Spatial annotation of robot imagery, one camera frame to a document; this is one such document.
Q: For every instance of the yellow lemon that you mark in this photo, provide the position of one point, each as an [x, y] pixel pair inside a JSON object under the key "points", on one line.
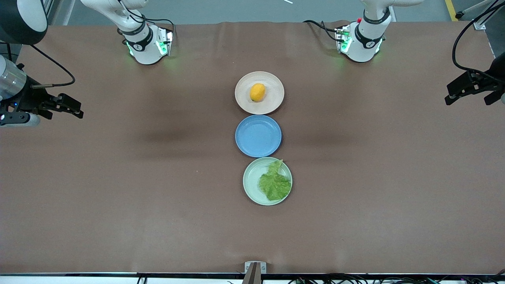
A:
{"points": [[257, 92]]}

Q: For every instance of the brown table cover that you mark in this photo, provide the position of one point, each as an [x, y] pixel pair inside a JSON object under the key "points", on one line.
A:
{"points": [[118, 197]]}

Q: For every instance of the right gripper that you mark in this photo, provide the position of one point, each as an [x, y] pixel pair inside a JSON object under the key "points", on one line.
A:
{"points": [[28, 98]]}

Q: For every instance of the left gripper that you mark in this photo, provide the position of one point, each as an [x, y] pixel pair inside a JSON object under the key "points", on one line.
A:
{"points": [[486, 83]]}

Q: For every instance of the grey stand leg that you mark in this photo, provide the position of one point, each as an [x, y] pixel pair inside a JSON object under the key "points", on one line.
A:
{"points": [[473, 8]]}

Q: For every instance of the green lettuce leaf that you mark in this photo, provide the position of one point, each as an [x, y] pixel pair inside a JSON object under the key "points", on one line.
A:
{"points": [[274, 185]]}

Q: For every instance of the aluminium frame post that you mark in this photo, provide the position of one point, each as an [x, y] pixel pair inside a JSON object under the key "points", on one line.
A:
{"points": [[479, 25], [49, 6]]}

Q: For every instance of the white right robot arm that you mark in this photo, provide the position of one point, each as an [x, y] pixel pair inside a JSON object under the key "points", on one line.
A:
{"points": [[146, 51]]}

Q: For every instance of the metal table edge bracket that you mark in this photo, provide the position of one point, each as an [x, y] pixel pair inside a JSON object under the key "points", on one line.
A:
{"points": [[248, 266]]}

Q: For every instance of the pale green round plate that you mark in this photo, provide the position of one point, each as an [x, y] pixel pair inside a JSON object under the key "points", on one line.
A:
{"points": [[252, 177]]}

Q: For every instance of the beige round plate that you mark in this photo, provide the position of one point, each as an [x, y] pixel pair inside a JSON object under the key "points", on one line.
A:
{"points": [[273, 100]]}

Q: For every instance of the brown camera post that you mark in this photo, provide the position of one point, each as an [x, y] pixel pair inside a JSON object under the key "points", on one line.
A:
{"points": [[252, 276]]}

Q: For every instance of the blue round plate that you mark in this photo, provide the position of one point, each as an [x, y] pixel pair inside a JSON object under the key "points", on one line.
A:
{"points": [[258, 136]]}

